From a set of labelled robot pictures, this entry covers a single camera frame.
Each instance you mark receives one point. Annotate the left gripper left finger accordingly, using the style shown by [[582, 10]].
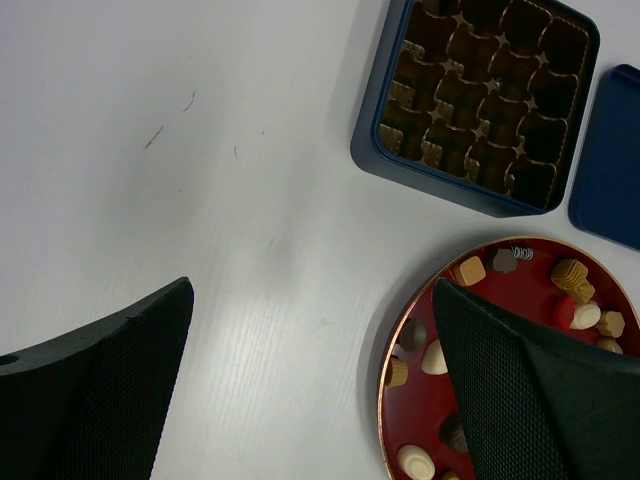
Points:
[[92, 403]]

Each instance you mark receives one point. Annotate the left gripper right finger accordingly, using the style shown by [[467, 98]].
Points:
[[535, 403]]

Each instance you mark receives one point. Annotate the white heart chocolate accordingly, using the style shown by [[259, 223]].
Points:
[[433, 362]]

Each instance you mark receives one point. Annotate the white oval chocolate bottom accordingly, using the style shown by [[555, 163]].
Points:
[[416, 463]]

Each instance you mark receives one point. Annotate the tan square chocolate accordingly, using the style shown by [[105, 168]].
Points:
[[470, 271]]

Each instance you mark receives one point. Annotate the blue chocolate box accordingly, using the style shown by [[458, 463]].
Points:
[[479, 103]]

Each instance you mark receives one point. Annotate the round red plate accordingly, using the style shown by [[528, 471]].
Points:
[[548, 282]]

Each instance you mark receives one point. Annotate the blue box lid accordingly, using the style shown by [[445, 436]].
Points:
[[605, 195]]

